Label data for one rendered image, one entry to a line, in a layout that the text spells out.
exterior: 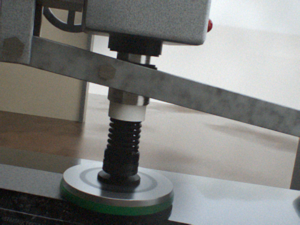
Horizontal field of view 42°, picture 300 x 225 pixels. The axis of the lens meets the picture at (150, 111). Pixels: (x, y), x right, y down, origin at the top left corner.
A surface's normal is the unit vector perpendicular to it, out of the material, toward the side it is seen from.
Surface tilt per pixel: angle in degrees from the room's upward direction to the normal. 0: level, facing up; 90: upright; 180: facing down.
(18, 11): 90
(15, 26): 90
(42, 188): 0
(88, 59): 90
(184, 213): 0
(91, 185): 0
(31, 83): 90
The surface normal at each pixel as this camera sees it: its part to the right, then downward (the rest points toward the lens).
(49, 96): -0.06, 0.14
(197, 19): 0.18, 0.17
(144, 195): 0.13, -0.98
